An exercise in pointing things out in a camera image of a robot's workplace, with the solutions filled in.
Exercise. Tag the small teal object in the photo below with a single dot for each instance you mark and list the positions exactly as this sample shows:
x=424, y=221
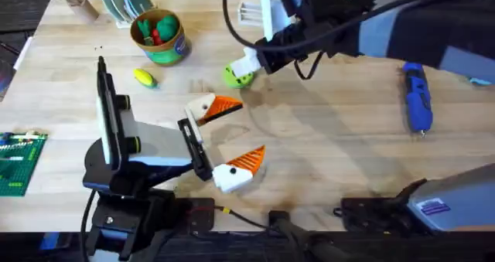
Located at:
x=480, y=81

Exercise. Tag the black rail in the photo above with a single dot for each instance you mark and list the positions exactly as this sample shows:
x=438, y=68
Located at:
x=239, y=248

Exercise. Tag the white flat strip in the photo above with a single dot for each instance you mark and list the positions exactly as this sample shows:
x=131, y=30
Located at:
x=23, y=53

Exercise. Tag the right wrist upright plate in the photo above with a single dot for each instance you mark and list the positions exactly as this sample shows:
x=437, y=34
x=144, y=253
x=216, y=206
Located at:
x=272, y=14

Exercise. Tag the green disc with holes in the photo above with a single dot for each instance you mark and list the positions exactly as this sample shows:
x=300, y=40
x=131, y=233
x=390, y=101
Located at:
x=234, y=80

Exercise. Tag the left wrist upright black plate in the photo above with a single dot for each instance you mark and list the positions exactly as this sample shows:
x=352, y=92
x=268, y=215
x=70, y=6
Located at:
x=105, y=119

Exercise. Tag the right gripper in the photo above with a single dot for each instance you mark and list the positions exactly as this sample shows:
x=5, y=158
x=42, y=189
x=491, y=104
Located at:
x=309, y=38

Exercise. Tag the blue electric screwdriver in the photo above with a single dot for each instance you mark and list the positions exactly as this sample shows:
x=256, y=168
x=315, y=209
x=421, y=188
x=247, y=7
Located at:
x=417, y=96

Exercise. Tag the brown green tub with toys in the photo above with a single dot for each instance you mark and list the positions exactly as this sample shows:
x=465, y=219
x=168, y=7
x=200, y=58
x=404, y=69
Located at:
x=166, y=41

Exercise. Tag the white plate rack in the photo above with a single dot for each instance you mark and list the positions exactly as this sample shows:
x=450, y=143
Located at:
x=123, y=23

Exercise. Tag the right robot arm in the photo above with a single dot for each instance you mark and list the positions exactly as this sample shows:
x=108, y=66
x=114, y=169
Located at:
x=444, y=22

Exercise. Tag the yellow green toy corn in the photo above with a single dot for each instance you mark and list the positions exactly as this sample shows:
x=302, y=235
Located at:
x=145, y=77

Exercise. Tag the small white peg rack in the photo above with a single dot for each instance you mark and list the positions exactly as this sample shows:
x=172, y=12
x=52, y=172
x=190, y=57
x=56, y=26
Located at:
x=250, y=14

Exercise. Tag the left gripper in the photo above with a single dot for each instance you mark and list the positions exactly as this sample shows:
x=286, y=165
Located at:
x=162, y=142

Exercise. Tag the green board with blocks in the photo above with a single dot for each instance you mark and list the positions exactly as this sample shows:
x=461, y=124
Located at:
x=19, y=163

